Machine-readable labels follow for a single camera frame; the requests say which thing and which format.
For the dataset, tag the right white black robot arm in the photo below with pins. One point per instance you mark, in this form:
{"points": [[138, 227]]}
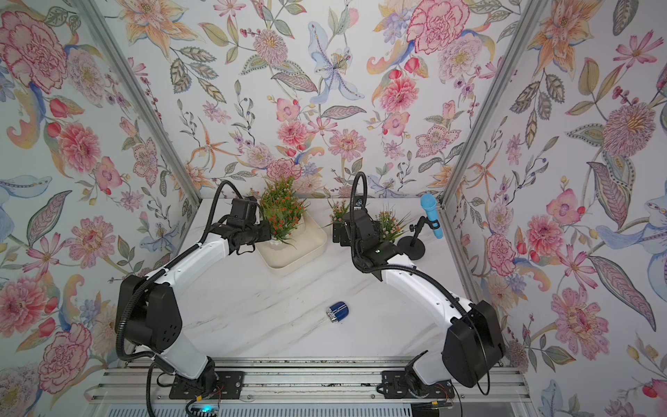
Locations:
{"points": [[473, 343]]}

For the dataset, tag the right aluminium corner post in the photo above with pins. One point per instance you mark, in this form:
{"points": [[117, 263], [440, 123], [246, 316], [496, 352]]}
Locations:
{"points": [[489, 106]]}

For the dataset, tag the red flower potted plant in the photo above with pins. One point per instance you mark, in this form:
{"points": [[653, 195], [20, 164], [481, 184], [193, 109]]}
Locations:
{"points": [[274, 219], [292, 213]]}

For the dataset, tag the aluminium corner post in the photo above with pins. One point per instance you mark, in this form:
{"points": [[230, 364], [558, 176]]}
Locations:
{"points": [[92, 16], [489, 106]]}

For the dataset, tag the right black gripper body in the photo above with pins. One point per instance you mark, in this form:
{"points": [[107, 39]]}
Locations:
{"points": [[347, 241]]}

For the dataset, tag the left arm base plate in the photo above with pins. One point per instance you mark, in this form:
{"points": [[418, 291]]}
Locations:
{"points": [[226, 385]]}

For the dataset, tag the blue silver small cylinder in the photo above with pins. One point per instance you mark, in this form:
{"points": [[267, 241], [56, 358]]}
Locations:
{"points": [[337, 312]]}

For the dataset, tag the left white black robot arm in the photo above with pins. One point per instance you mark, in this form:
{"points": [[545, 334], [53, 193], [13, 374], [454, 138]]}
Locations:
{"points": [[149, 319]]}

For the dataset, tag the aluminium front rail frame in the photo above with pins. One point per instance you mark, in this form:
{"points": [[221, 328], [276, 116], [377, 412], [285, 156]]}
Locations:
{"points": [[304, 387]]}

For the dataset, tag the pink flower plant back right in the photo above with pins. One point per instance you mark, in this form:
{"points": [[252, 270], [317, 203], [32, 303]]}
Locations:
{"points": [[392, 226]]}

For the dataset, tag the blue microphone on stand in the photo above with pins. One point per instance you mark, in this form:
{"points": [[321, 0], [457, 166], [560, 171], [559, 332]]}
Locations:
{"points": [[412, 246]]}

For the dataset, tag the orange flower potted plant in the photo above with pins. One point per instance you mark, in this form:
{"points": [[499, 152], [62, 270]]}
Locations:
{"points": [[279, 194]]}

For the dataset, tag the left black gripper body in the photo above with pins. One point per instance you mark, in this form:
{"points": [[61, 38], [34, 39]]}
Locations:
{"points": [[256, 232]]}

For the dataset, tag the pink flower plant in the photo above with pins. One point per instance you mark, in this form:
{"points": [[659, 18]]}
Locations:
{"points": [[392, 226], [340, 210]]}

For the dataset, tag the left aluminium corner post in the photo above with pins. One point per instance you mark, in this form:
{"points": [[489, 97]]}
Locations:
{"points": [[92, 16]]}

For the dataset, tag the cream rectangular storage box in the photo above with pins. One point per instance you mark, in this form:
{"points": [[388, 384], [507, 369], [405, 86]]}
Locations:
{"points": [[304, 245]]}

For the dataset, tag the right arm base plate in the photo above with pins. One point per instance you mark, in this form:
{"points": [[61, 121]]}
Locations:
{"points": [[401, 385]]}

